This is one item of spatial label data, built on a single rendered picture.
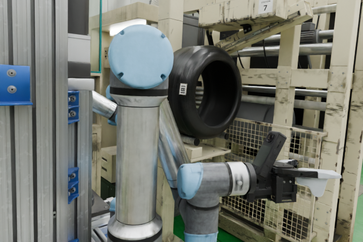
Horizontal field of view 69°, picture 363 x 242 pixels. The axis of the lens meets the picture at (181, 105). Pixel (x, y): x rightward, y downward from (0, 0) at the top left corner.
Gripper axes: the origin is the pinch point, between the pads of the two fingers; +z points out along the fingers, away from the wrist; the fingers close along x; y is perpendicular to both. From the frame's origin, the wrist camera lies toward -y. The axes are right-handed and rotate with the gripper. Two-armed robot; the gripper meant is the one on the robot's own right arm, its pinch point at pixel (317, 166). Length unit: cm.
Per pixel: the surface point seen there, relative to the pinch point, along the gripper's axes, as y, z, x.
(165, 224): 71, -15, -136
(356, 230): 89, 155, -136
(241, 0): -83, 23, -93
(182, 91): -24, -17, -79
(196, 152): 10, -5, -90
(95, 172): 32, -66, -143
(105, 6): -423, -121, -1008
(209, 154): 13, 5, -97
